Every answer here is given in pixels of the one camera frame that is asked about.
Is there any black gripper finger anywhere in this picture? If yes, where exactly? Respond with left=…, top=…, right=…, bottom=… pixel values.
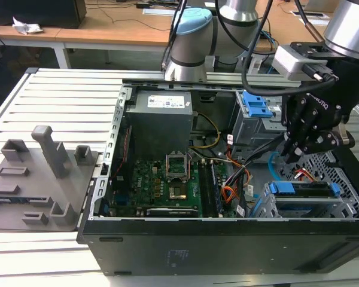
left=280, top=93, right=321, bottom=164
left=291, top=129, right=341, bottom=164

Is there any hard disk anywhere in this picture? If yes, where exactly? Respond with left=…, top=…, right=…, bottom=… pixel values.
left=269, top=180, right=340, bottom=212

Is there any grey metal disk bay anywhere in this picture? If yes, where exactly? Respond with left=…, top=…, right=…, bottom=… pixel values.
left=250, top=179, right=359, bottom=219

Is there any black RAM slot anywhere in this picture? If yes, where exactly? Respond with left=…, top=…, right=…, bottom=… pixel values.
left=197, top=160, right=212, bottom=217

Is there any grey metal drive cage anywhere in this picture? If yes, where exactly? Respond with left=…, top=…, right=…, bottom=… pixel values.
left=230, top=89, right=290, bottom=152

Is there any blue drive cage latch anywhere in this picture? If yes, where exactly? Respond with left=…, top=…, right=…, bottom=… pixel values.
left=241, top=90, right=272, bottom=118

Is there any white paper sheet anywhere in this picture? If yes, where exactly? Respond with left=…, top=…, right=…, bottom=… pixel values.
left=142, top=8, right=174, bottom=16
left=298, top=17, right=331, bottom=27

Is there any wooden desk with papers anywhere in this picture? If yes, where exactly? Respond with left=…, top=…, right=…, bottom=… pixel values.
left=254, top=0, right=339, bottom=54

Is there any grey laptop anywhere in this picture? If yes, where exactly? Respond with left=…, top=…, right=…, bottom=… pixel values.
left=302, top=0, right=340, bottom=13

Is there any RAM stick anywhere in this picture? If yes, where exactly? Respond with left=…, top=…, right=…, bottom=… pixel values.
left=209, top=161, right=223, bottom=215

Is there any metal socket cover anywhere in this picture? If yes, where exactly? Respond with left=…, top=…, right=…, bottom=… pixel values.
left=165, top=152, right=188, bottom=182

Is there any grey power supply unit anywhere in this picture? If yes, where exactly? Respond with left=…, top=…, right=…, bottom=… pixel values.
left=124, top=90, right=195, bottom=156

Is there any graphics card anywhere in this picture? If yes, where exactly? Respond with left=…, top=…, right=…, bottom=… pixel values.
left=146, top=207, right=200, bottom=218

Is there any green motherboard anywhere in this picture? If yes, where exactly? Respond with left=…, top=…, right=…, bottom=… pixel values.
left=112, top=155, right=237, bottom=218

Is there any black open PC case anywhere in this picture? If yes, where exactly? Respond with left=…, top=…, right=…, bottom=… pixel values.
left=76, top=78, right=359, bottom=277

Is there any grey parts rack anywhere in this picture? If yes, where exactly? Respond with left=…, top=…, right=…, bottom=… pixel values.
left=0, top=125, right=104, bottom=233

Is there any black box on desk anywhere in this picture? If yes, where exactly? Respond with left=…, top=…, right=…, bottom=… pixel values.
left=0, top=0, right=87, bottom=30

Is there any crumpled white paper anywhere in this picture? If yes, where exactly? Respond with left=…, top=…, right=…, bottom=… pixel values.
left=11, top=16, right=44, bottom=35

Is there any red and orange disk wire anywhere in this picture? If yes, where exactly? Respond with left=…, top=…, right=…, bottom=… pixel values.
left=294, top=168, right=320, bottom=183

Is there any blue disk wire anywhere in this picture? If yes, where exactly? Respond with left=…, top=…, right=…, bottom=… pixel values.
left=267, top=151, right=287, bottom=181

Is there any black cable bundle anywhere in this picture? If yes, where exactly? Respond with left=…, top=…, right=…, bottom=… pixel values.
left=236, top=139, right=288, bottom=180

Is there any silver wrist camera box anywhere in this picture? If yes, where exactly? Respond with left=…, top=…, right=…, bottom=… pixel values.
left=271, top=44, right=339, bottom=83

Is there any thick black camera cable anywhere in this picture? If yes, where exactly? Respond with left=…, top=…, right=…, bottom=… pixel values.
left=214, top=0, right=303, bottom=97

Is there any yellow and black wire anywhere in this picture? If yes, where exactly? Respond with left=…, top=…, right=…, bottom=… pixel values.
left=188, top=112, right=221, bottom=150

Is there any blue cable behind arm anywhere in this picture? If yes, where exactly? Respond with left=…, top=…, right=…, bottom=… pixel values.
left=260, top=30, right=281, bottom=74

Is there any orange wire bundle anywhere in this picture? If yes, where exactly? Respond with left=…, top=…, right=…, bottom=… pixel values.
left=222, top=185, right=241, bottom=207

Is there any black arm base cable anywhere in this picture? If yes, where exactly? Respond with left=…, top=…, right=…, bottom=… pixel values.
left=160, top=0, right=188, bottom=72

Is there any thin red wire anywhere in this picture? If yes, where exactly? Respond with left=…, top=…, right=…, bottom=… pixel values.
left=111, top=125, right=133, bottom=180

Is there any wooden desk with white frame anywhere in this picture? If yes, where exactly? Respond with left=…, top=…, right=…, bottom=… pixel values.
left=0, top=0, right=180, bottom=70

